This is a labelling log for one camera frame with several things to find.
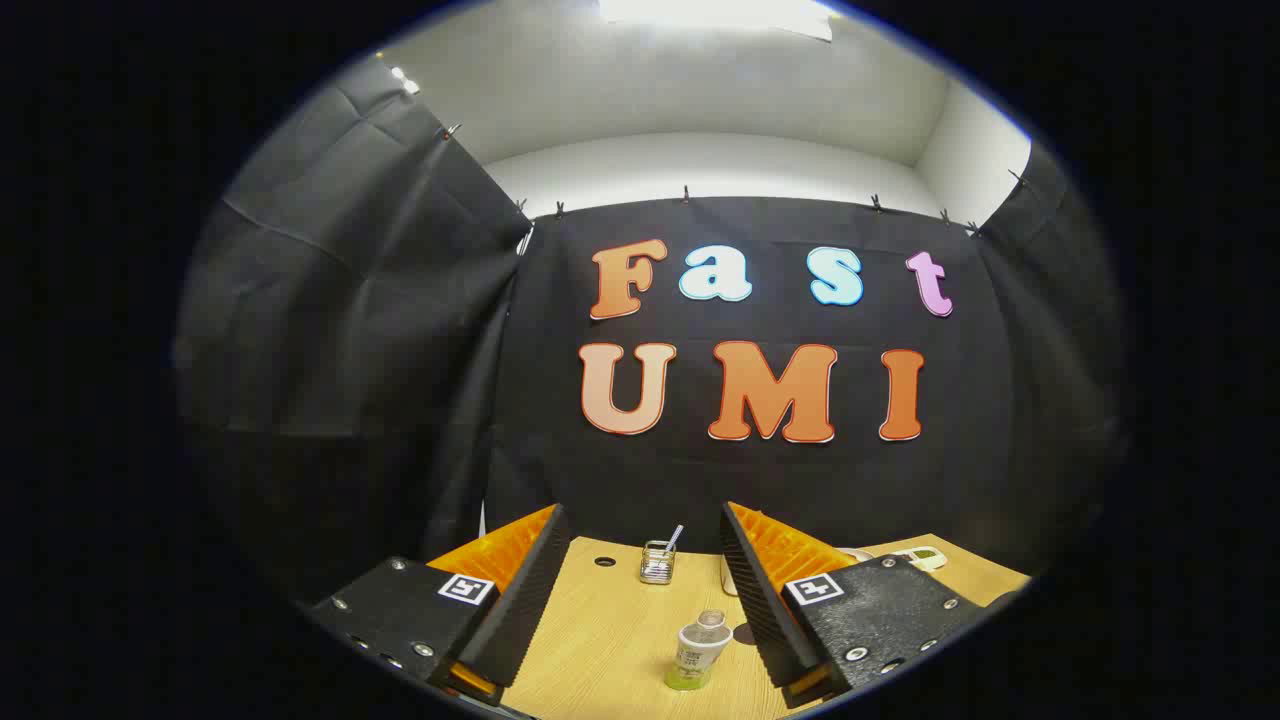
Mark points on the white toaster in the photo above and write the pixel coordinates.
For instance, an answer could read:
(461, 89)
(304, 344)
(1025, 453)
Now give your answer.
(727, 577)

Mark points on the dark round coaster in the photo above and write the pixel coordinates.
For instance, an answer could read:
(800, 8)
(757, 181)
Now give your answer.
(744, 633)

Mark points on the white divided condiment dish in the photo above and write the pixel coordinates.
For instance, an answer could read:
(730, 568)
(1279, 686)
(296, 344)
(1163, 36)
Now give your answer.
(920, 558)

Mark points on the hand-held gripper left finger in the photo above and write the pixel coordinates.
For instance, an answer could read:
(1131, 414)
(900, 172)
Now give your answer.
(520, 600)

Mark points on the white green label juice bottle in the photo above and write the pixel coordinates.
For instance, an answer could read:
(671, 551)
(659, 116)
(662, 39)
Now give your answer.
(697, 650)

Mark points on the wooden table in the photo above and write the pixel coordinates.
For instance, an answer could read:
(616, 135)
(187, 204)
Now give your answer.
(610, 640)

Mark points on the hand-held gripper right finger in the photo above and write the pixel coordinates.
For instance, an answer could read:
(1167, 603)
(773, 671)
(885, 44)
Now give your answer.
(765, 610)

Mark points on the ceiling light panel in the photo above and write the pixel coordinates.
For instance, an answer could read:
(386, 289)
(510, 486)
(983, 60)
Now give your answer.
(715, 12)

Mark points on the clear glass holder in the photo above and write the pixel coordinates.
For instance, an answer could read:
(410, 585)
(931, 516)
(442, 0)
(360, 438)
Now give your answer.
(657, 566)

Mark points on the striped drinking straw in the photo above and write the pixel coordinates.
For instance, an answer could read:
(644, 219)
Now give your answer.
(675, 537)

